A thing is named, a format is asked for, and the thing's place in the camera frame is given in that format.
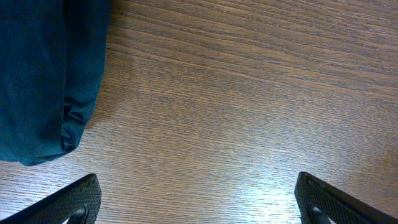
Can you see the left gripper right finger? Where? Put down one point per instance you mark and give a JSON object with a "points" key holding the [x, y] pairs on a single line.
{"points": [[320, 202]]}

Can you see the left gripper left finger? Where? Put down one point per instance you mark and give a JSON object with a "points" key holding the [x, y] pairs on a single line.
{"points": [[78, 202]]}

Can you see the folded dark navy garment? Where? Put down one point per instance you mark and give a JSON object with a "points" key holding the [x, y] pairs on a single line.
{"points": [[52, 65]]}

